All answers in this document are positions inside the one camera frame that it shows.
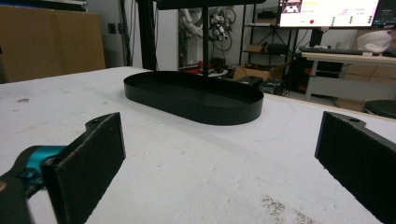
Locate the white cap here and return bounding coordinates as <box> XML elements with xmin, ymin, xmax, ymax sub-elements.
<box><xmin>356</xmin><ymin>29</ymin><xmax>393</xmax><ymax>54</ymax></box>

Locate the brown cardboard sheet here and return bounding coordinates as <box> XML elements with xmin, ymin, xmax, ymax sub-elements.
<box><xmin>0</xmin><ymin>5</ymin><xmax>106</xmax><ymax>84</ymax></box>

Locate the light wooden desk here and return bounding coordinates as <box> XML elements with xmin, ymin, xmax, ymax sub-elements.
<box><xmin>301</xmin><ymin>51</ymin><xmax>396</xmax><ymax>102</ymax></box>

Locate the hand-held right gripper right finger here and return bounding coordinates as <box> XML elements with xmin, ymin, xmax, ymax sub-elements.
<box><xmin>314</xmin><ymin>110</ymin><xmax>396</xmax><ymax>224</ymax></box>

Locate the black two-tier oval tray stand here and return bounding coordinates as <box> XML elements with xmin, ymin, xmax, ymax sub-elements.
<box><xmin>123</xmin><ymin>0</ymin><xmax>267</xmax><ymax>127</ymax></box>

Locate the black metal shelf rack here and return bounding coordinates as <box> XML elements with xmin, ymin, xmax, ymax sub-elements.
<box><xmin>238</xmin><ymin>0</ymin><xmax>300</xmax><ymax>68</ymax></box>

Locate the open cardboard box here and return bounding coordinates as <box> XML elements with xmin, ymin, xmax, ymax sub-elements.
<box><xmin>232</xmin><ymin>63</ymin><xmax>289</xmax><ymax>82</ymax></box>

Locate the black round stool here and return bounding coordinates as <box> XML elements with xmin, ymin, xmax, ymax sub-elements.
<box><xmin>363</xmin><ymin>99</ymin><xmax>396</xmax><ymax>119</ymax></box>

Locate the black keyboard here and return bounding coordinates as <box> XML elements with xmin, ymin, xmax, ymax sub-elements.
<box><xmin>298</xmin><ymin>46</ymin><xmax>364</xmax><ymax>56</ymax></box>

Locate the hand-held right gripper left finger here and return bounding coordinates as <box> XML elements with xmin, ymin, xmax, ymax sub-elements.
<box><xmin>39</xmin><ymin>112</ymin><xmax>127</xmax><ymax>224</ymax></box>

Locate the computer monitor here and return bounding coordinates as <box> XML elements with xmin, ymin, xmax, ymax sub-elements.
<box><xmin>277</xmin><ymin>0</ymin><xmax>396</xmax><ymax>30</ymax></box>

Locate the black metal stand post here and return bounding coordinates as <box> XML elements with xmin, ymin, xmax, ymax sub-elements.
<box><xmin>135</xmin><ymin>0</ymin><xmax>158</xmax><ymax>72</ymax></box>

